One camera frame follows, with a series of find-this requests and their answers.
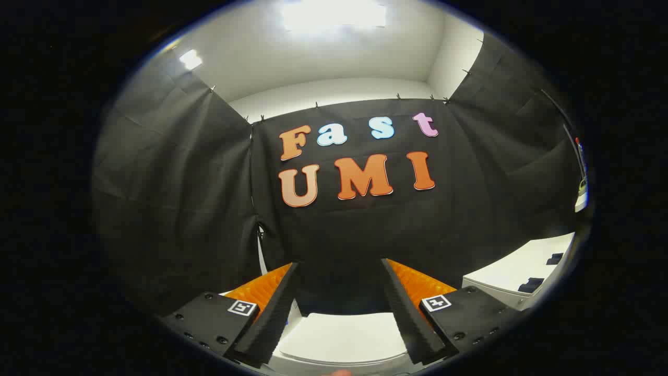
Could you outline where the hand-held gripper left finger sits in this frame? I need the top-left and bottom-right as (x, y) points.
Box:
(159, 262), (301, 369)

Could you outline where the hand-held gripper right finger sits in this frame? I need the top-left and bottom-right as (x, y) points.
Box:
(380, 258), (522, 366)

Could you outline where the white toilet tank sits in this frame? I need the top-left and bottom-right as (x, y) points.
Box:
(285, 299), (306, 330)

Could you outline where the black backdrop cloth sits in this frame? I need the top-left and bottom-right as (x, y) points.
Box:
(91, 31), (589, 320)

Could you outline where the white drawer cabinet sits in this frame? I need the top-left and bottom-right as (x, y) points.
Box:
(462, 232), (576, 312)

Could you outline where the small ceiling light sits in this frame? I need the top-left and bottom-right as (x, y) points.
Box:
(179, 49), (204, 71)

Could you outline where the large ceiling light panel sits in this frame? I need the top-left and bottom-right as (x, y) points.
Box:
(282, 0), (388, 30)

